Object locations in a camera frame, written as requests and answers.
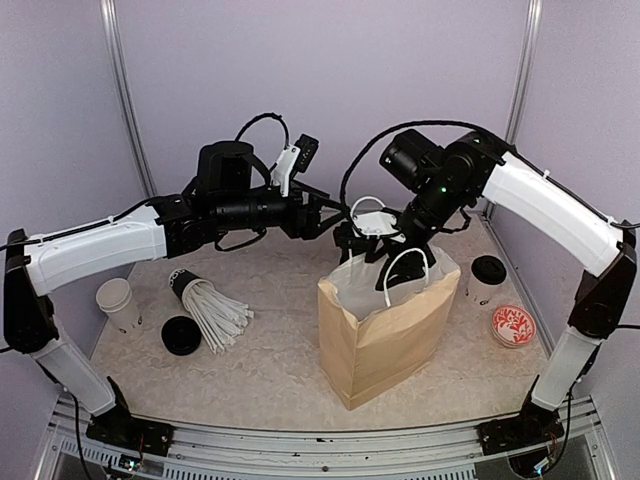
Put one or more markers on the brown paper bag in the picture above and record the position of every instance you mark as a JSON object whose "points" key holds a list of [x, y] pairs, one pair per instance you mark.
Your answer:
{"points": [[372, 337]]}

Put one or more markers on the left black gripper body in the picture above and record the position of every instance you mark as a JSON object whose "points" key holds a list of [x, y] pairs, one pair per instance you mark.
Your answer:
{"points": [[291, 223]]}

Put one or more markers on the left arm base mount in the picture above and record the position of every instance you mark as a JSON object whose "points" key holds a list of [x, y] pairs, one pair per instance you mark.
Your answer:
{"points": [[132, 433]]}

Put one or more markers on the black cup lid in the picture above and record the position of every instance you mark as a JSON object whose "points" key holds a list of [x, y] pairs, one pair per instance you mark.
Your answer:
{"points": [[489, 270]]}

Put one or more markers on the red patterned small plate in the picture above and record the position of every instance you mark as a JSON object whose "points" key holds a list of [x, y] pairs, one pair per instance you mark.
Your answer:
{"points": [[512, 326]]}

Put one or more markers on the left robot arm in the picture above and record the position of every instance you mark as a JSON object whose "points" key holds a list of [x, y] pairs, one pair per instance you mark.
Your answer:
{"points": [[232, 190]]}

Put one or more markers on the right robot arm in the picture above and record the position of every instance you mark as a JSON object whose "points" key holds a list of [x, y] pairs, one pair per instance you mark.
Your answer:
{"points": [[478, 164]]}

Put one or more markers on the front aluminium frame rail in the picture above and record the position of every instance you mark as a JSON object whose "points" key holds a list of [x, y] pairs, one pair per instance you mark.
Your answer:
{"points": [[447, 451]]}

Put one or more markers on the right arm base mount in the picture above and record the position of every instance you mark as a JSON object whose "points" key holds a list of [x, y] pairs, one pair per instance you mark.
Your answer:
{"points": [[502, 435]]}

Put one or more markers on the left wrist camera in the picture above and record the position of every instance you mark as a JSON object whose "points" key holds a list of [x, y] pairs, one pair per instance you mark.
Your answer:
{"points": [[293, 159]]}

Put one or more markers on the white paper cup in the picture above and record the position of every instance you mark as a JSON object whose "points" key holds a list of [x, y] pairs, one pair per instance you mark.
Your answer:
{"points": [[480, 293]]}

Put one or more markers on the stack of black lids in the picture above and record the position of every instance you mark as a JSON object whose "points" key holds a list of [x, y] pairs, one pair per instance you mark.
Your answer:
{"points": [[181, 335]]}

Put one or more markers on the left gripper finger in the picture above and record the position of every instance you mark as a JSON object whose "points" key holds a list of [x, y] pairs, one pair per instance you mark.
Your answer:
{"points": [[327, 223], [319, 196]]}

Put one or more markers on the stack of white paper cups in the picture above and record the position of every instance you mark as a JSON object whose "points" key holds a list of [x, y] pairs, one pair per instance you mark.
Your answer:
{"points": [[115, 299]]}

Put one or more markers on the right aluminium corner post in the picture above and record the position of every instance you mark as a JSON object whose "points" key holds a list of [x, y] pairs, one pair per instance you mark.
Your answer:
{"points": [[525, 68]]}

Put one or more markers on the bundle of white straws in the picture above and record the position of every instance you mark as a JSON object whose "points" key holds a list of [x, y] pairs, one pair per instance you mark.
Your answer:
{"points": [[220, 318]]}

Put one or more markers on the aluminium corner post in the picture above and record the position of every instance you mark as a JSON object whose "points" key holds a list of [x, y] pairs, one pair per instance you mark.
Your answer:
{"points": [[525, 68], [109, 16]]}

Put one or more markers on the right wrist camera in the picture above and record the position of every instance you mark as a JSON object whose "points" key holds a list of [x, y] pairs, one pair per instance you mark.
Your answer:
{"points": [[377, 234]]}

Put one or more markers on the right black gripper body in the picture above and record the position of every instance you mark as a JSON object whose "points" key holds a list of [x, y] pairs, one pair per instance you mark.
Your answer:
{"points": [[404, 256]]}

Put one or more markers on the black cup holding straws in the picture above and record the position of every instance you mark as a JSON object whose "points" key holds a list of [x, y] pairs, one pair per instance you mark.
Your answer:
{"points": [[181, 281]]}

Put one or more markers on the left aluminium corner post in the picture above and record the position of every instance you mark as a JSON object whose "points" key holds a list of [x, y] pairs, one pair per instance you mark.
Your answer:
{"points": [[109, 16]]}

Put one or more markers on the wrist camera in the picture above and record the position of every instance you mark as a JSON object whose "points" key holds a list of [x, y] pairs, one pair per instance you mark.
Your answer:
{"points": [[293, 159], [377, 234]]}

